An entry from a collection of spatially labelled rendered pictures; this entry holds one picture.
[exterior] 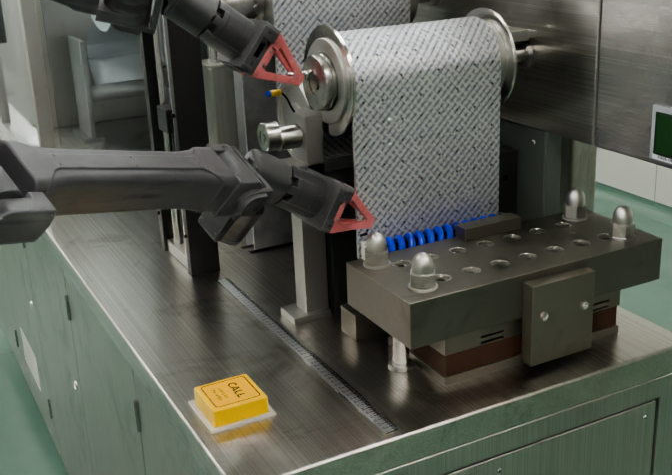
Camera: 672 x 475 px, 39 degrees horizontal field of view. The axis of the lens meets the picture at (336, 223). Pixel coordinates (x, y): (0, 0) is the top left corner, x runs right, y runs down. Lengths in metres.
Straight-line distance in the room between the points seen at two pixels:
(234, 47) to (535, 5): 0.46
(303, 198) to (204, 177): 0.19
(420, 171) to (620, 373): 0.37
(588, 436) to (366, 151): 0.47
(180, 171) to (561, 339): 0.54
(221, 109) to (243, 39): 0.76
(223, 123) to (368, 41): 0.77
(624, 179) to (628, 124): 3.50
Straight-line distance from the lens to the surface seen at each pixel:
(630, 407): 1.34
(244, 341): 1.35
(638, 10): 1.29
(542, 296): 1.21
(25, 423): 3.10
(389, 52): 1.27
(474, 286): 1.17
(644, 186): 4.72
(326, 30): 1.27
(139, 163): 0.99
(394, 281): 1.19
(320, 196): 1.22
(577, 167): 1.68
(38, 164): 0.88
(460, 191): 1.36
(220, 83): 1.97
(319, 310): 1.40
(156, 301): 1.51
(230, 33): 1.22
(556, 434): 1.27
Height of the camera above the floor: 1.49
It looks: 19 degrees down
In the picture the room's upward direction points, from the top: 2 degrees counter-clockwise
